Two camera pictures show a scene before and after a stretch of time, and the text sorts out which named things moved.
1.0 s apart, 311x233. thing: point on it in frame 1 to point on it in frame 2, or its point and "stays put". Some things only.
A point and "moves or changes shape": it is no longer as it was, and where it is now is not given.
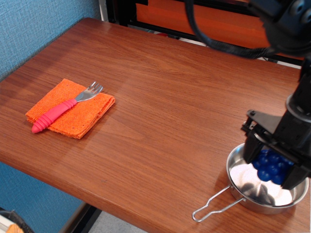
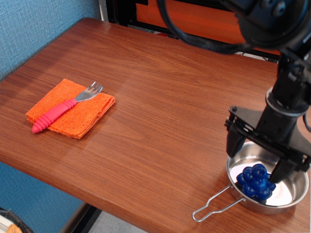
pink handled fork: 90,94 stays put
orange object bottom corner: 13,228 stays put
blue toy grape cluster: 271,167 moves or changes shape
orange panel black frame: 233,23 stays put
